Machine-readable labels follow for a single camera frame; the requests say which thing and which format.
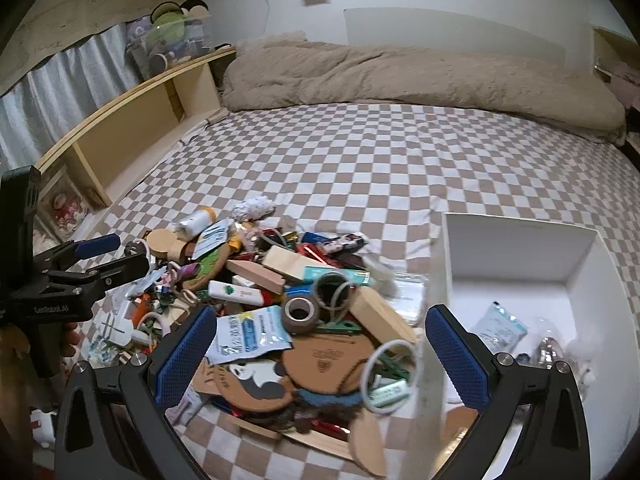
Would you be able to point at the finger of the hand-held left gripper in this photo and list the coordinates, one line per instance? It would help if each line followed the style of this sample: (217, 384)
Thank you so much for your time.
(97, 246)
(125, 265)

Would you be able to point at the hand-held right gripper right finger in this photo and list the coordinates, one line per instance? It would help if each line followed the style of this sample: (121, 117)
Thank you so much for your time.
(455, 355)

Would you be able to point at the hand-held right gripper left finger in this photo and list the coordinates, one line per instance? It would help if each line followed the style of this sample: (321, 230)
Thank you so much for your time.
(185, 360)

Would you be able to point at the white blue medicine sachet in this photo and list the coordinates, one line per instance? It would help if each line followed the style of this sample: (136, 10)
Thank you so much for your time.
(250, 332)

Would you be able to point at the round panda coaster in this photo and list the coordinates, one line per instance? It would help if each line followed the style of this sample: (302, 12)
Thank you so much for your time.
(255, 377)

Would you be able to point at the white cardboard box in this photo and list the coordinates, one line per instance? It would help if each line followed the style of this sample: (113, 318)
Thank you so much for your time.
(525, 245)

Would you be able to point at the person's left hand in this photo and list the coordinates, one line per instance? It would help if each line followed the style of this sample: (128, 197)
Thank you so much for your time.
(69, 342)

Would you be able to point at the round wooden box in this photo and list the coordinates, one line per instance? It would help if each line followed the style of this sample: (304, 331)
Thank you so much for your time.
(162, 245)

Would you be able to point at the blue white foil packet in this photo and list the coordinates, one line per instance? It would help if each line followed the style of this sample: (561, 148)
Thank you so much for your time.
(500, 330)

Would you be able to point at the clear display case with figure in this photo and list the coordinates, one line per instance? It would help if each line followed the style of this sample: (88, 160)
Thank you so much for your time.
(62, 207)

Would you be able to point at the pale green label tag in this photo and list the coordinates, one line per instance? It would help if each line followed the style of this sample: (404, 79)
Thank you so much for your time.
(392, 391)

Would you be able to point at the clear plastic pouch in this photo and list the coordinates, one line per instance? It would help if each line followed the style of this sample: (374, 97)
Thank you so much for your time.
(407, 295)

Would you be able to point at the wooden wedge block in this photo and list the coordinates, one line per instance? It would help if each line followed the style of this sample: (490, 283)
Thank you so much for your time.
(382, 317)

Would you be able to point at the white bandage roll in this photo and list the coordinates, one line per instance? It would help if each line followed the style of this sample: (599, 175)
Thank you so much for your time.
(195, 222)

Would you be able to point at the green painted wooden paddle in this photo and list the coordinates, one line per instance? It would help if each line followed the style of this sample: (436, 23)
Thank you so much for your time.
(207, 267)

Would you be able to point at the white tube with green logo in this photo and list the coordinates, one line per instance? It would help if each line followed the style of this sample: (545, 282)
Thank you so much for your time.
(235, 292)

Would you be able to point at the white blue paper tag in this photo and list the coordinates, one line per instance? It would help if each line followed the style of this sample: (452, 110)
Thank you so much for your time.
(212, 237)

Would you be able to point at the silver crinkled wrapper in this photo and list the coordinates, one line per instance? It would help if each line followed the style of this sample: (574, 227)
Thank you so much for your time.
(547, 350)

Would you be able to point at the brown wooden block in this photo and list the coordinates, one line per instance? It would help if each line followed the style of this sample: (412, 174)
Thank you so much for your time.
(255, 276)

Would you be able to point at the brown tape roll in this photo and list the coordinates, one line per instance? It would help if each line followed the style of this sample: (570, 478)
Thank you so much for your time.
(290, 317)

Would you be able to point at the dark green plastic clip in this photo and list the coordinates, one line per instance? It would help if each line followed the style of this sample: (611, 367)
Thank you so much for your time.
(340, 329)

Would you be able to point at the light wooden bedside shelf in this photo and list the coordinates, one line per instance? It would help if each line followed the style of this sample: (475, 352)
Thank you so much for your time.
(140, 125)

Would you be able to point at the round cork coaster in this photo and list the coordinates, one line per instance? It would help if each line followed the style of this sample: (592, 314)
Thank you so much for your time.
(325, 362)

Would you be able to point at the brown blue crocheted piece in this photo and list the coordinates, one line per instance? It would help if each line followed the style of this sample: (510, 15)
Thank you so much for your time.
(325, 402)

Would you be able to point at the light wooden block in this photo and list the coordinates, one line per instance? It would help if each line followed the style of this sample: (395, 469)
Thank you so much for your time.
(285, 262)

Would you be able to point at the white knit scrunchie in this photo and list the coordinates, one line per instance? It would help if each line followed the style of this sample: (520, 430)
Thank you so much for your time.
(252, 207)

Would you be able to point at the thin wooden board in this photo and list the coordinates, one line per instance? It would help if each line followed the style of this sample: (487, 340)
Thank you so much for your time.
(310, 441)

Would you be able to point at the small teal box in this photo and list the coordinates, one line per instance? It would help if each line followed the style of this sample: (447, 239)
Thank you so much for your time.
(314, 273)

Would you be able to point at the black white patterned tube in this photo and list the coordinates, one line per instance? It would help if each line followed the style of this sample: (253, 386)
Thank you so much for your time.
(342, 244)

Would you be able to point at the grey curtain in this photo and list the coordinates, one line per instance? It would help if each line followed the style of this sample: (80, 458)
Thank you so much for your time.
(60, 90)

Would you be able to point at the clear storage bin with toys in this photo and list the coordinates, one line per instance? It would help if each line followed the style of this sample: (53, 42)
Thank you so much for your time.
(170, 40)

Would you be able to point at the brown white checkered bed sheet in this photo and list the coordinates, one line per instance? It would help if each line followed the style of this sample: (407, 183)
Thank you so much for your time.
(350, 160)

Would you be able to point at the beige printed valance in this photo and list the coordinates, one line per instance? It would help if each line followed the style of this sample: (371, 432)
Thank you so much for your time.
(75, 10)

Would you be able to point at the beige fluffy comforter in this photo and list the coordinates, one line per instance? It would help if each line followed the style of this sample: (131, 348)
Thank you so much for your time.
(400, 80)

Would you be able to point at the pink folded clothes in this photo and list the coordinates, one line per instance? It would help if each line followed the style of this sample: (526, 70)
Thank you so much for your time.
(625, 72)

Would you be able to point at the white built-in shelf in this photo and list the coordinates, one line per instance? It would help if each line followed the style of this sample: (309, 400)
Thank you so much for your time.
(607, 42)

